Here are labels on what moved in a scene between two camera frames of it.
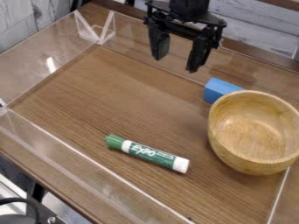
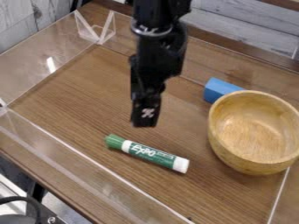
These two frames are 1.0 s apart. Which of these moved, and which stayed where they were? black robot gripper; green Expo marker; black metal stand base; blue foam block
Moved: black robot gripper
Stayed: black metal stand base; blue foam block; green Expo marker
